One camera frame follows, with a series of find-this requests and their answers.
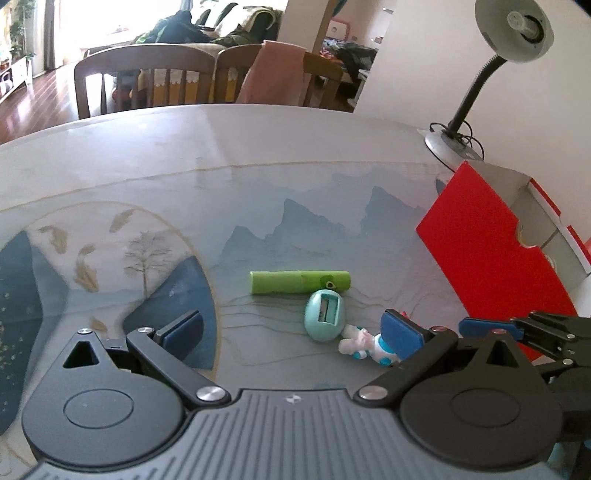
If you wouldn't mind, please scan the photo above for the wide dark wooden chair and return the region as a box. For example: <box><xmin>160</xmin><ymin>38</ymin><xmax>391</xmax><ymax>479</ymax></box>
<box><xmin>74</xmin><ymin>45</ymin><xmax>218</xmax><ymax>120</ymax></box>

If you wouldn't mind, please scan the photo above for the green tube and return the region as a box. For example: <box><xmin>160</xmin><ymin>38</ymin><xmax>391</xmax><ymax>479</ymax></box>
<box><xmin>249</xmin><ymin>270</ymin><xmax>352</xmax><ymax>296</ymax></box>

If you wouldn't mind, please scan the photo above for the teal egg-shaped pencil sharpener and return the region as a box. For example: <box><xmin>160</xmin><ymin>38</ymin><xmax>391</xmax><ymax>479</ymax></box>
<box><xmin>304</xmin><ymin>289</ymin><xmax>347</xmax><ymax>342</ymax></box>

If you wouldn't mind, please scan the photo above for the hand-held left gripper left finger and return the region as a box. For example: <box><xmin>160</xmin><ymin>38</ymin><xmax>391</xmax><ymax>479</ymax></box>
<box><xmin>60</xmin><ymin>309</ymin><xmax>232</xmax><ymax>409</ymax></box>

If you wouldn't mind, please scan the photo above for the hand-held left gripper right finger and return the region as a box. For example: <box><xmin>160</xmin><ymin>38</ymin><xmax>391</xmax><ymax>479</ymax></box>
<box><xmin>353</xmin><ymin>309</ymin><xmax>536</xmax><ymax>409</ymax></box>

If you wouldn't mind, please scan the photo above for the grey gooseneck desk lamp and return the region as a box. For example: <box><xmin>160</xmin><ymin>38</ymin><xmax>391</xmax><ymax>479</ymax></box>
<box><xmin>424</xmin><ymin>0</ymin><xmax>555</xmax><ymax>163</ymax></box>

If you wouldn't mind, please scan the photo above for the sofa with piled clothes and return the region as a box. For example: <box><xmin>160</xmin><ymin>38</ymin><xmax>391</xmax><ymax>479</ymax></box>
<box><xmin>134</xmin><ymin>4</ymin><xmax>283</xmax><ymax>47</ymax></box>

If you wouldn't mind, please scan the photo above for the white and blue toy figurine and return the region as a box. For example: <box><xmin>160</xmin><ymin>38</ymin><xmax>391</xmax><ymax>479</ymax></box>
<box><xmin>338</xmin><ymin>323</ymin><xmax>398</xmax><ymax>366</ymax></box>

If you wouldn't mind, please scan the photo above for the red cardboard box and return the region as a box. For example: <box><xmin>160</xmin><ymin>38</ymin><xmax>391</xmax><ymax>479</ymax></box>
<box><xmin>416</xmin><ymin>161</ymin><xmax>591</xmax><ymax>361</ymax></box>

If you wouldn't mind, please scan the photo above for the pink cloth on chair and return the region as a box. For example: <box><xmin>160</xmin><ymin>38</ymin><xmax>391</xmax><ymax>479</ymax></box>
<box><xmin>236</xmin><ymin>41</ymin><xmax>306</xmax><ymax>107</ymax></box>

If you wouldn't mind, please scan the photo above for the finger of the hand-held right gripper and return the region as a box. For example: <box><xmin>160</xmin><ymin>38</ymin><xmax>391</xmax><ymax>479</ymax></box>
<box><xmin>533</xmin><ymin>357</ymin><xmax>591</xmax><ymax>386</ymax></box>
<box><xmin>459</xmin><ymin>310</ymin><xmax>591</xmax><ymax>365</ymax></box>

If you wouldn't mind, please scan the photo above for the wooden media console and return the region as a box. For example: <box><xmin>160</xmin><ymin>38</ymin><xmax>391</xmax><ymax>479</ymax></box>
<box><xmin>0</xmin><ymin>58</ymin><xmax>34</xmax><ymax>103</ymax></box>

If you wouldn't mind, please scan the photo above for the black lamp cable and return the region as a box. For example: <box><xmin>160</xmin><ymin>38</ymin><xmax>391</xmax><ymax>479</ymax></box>
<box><xmin>429</xmin><ymin>121</ymin><xmax>486</xmax><ymax>160</ymax></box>

